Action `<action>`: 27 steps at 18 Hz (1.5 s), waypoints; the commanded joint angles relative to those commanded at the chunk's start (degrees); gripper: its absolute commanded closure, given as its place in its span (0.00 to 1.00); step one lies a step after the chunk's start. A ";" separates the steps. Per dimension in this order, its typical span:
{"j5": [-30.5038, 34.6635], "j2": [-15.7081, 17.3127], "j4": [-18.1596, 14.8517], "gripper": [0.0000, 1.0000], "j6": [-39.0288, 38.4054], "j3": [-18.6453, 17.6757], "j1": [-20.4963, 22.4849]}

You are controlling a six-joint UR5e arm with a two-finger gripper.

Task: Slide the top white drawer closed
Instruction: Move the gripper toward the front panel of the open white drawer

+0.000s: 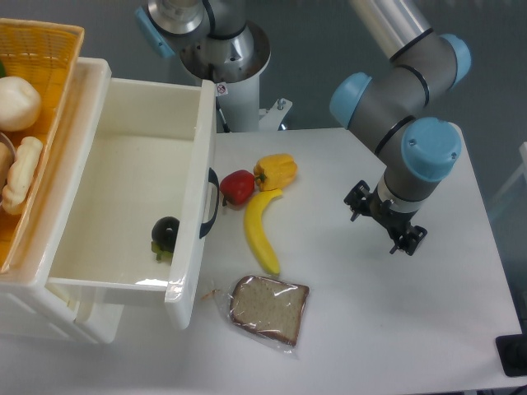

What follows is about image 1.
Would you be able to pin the cream twisted bread roll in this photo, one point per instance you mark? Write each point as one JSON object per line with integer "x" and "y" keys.
{"x": 20, "y": 175}

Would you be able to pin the black device at table edge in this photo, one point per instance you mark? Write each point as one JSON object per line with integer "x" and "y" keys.
{"x": 512, "y": 353}

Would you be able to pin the dark blue drawer handle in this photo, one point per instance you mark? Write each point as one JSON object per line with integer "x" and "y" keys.
{"x": 211, "y": 204}

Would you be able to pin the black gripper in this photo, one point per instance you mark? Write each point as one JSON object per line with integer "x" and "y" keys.
{"x": 406, "y": 237}

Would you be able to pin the yellow toy bell pepper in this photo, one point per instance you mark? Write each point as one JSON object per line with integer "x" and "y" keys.
{"x": 275, "y": 171}

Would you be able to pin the white top drawer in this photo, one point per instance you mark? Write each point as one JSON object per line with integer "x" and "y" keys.
{"x": 150, "y": 158}

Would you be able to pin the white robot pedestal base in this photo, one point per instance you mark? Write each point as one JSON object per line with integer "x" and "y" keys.
{"x": 235, "y": 65}

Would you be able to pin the white round bun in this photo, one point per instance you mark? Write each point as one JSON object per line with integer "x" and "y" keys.
{"x": 20, "y": 104}

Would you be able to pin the dark purple toy eggplant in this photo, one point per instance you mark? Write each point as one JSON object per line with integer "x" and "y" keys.
{"x": 164, "y": 235}

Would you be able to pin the yellow wicker basket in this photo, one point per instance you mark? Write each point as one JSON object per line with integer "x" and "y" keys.
{"x": 37, "y": 64}

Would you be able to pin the white drawer cabinet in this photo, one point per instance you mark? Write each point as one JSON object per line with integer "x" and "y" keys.
{"x": 36, "y": 298}

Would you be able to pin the red toy bell pepper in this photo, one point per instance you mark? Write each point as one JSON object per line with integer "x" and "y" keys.
{"x": 236, "y": 188}

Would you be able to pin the bread slice in plastic bag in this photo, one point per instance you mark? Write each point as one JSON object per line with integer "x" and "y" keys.
{"x": 265, "y": 309}

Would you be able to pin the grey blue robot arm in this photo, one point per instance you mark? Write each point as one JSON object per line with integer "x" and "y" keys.
{"x": 418, "y": 153}

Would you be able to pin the yellow toy banana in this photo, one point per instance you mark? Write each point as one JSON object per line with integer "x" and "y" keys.
{"x": 255, "y": 234}

